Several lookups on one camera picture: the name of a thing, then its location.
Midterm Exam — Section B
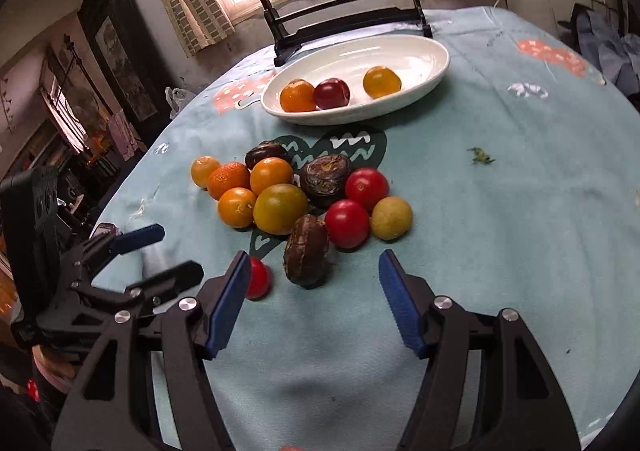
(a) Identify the orange tomato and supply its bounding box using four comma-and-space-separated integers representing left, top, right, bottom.
250, 157, 295, 196
218, 187, 258, 228
190, 156, 222, 189

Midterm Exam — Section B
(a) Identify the white oval plate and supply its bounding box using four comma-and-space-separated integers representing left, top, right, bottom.
261, 34, 451, 126

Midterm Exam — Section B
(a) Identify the dark brown water chestnut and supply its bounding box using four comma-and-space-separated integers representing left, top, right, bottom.
283, 214, 331, 288
244, 141, 293, 170

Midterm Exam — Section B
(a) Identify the dark red plum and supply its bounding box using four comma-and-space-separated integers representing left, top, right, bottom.
314, 78, 351, 110

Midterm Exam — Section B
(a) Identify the white plastic bag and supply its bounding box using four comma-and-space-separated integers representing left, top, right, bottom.
165, 87, 198, 119

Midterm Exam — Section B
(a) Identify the teal printed tablecloth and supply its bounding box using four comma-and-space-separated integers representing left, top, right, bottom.
92, 6, 640, 451

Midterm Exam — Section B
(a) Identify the large yellow-green tomato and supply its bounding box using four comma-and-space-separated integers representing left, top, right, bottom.
252, 183, 309, 236

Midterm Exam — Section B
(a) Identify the large dark water chestnut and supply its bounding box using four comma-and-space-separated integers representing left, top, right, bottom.
299, 154, 353, 209

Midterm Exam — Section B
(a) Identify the dark wooden cabinet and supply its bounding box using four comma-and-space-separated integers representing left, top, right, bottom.
77, 0, 173, 122

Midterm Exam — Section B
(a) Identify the small red tomato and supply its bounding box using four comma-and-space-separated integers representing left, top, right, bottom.
245, 257, 272, 301

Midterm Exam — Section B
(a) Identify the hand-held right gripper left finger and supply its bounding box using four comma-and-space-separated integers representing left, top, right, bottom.
51, 251, 252, 451

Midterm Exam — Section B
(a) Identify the pale yellow plum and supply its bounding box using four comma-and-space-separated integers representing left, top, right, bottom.
370, 196, 414, 241

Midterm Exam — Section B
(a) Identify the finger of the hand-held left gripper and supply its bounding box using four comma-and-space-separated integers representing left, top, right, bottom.
65, 224, 166, 282
75, 260, 205, 317

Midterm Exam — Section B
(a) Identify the orange tangerine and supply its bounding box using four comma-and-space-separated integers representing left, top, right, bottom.
279, 79, 318, 113
207, 162, 251, 200

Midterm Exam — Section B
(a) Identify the blue clothes pile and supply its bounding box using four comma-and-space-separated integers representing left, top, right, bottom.
557, 3, 640, 96

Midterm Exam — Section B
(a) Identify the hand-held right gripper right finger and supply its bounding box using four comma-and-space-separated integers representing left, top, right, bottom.
377, 249, 583, 451

